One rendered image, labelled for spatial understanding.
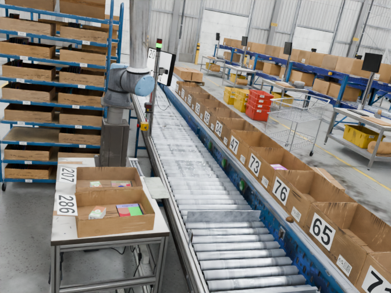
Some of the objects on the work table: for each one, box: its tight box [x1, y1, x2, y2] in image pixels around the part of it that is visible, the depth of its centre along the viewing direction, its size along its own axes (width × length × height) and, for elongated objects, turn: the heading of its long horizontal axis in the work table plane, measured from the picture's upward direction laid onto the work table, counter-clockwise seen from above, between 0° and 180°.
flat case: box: [116, 203, 144, 217], centre depth 181 cm, size 14×19×2 cm
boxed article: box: [88, 206, 106, 219], centre depth 172 cm, size 6×10×5 cm, turn 151°
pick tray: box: [76, 167, 143, 192], centre depth 202 cm, size 28×38×10 cm
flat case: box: [111, 181, 133, 187], centre depth 206 cm, size 14×19×2 cm
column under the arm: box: [94, 118, 132, 167], centre depth 238 cm, size 26×26×33 cm
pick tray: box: [74, 188, 155, 238], centre depth 174 cm, size 28×38×10 cm
